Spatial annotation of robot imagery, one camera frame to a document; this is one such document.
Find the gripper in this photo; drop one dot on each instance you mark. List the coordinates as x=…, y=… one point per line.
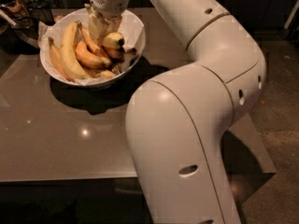
x=107, y=2

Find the banana with dark tip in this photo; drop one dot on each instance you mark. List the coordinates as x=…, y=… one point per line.
x=116, y=54

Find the bottom small banana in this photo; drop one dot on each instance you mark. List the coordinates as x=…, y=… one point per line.
x=96, y=73

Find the dark kitchen appliance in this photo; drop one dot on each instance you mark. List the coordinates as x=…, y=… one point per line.
x=18, y=29

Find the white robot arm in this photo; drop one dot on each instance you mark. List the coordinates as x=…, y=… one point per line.
x=175, y=121

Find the long left yellow banana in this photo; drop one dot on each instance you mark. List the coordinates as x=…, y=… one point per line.
x=68, y=52

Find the dark wire basket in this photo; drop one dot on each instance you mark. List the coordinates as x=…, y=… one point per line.
x=40, y=10

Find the white bowl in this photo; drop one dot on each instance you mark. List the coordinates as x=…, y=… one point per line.
x=137, y=34

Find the large top yellow banana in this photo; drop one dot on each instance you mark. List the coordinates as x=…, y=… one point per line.
x=113, y=40

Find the orange round fruit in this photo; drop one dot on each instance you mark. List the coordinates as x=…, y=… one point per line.
x=86, y=58

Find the small far-left banana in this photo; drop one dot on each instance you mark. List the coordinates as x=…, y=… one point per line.
x=54, y=53

